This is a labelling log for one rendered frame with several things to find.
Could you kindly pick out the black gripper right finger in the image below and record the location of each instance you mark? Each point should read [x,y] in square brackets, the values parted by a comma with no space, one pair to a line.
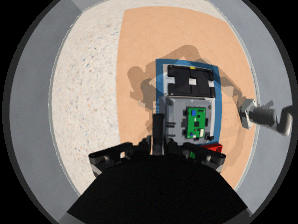
[203,155]

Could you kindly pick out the green circuit board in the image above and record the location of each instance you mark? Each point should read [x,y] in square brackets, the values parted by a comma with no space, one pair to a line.
[196,122]

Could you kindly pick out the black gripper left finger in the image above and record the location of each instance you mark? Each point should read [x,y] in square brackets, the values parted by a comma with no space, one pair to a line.
[102,159]

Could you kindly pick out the red bin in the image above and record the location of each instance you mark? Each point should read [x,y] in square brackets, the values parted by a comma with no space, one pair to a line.
[214,146]

